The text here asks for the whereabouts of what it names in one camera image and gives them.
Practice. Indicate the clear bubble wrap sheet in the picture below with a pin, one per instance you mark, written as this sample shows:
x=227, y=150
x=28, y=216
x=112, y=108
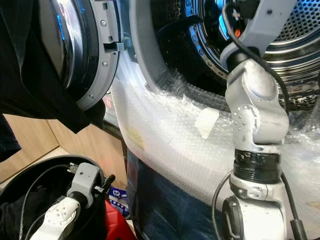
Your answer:
x=170, y=150

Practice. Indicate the white tape piece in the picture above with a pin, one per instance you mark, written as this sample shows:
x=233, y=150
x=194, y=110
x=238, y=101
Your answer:
x=206, y=122

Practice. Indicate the dark navy hanging garment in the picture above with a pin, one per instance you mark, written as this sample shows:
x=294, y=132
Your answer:
x=7, y=140

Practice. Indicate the blue and white package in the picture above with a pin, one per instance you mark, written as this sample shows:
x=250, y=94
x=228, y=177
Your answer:
x=117, y=197

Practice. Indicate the black garment draped over door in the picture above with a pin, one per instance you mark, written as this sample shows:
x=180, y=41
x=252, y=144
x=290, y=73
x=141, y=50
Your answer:
x=30, y=60

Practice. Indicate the perforated steel washer drum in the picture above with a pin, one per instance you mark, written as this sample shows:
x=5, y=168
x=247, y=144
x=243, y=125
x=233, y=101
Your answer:
x=200, y=50

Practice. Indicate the dark blue washing machine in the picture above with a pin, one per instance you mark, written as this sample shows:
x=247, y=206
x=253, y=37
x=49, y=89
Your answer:
x=170, y=210

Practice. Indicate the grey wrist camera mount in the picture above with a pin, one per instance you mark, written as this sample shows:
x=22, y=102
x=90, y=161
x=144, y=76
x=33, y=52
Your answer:
x=275, y=25
x=85, y=180

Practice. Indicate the grey rimmed glass washer door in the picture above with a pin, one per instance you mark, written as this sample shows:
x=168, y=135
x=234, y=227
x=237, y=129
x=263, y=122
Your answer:
x=105, y=50

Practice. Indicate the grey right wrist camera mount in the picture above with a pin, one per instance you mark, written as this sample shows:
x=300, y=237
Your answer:
x=275, y=25

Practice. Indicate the black round laundry bucket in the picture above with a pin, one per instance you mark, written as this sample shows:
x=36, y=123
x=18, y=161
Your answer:
x=20, y=180

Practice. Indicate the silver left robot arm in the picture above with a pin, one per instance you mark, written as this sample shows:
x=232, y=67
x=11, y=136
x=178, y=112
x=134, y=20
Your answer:
x=55, y=220

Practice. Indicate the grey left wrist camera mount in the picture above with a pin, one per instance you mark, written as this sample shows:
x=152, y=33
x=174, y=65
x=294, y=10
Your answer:
x=85, y=180

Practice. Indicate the red plastic container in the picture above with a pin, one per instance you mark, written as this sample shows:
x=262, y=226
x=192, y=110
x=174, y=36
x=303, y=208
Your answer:
x=115, y=225

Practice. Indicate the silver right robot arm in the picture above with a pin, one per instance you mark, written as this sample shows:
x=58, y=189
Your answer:
x=255, y=100

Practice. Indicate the grey rubber door gasket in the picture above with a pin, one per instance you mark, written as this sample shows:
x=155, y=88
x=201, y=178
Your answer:
x=142, y=50

